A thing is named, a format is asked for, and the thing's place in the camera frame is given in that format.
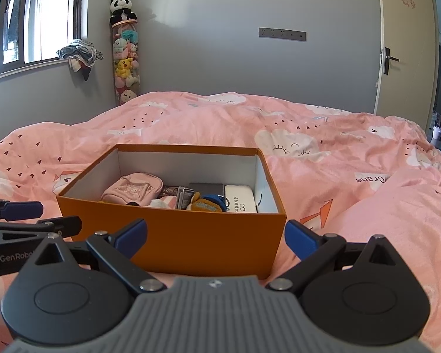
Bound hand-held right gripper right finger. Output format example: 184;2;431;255
265;219;409;295

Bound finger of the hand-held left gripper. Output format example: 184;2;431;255
0;199;45;223
0;215;82;242

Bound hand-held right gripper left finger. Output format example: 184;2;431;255
20;218;168;297

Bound pink pouch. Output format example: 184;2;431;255
101;172;164;205

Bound pink striped white plush toy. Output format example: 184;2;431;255
149;196;179;209

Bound small grey card pack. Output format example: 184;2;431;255
176;187;196;210

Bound white glasses case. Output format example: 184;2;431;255
224;184;259;214

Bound orange cardboard box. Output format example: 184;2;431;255
56;144;287;279

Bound duck plush toy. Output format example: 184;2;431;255
187;191;225;213

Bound dark box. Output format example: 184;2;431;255
188;182;225;196

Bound pink printed blanket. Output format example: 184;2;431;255
0;92;441;353

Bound pile of grey clothes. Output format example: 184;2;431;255
57;39;104;81

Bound clear tube of plush toys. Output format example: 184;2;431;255
111;20;142;106

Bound window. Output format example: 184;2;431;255
0;0;87;80

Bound white door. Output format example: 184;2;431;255
375;0;440;136

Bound panda plush toy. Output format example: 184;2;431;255
109;0;138;27

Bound black door handle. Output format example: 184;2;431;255
384;47;400;76

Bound grey wall socket strip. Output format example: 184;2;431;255
258;27;306;42

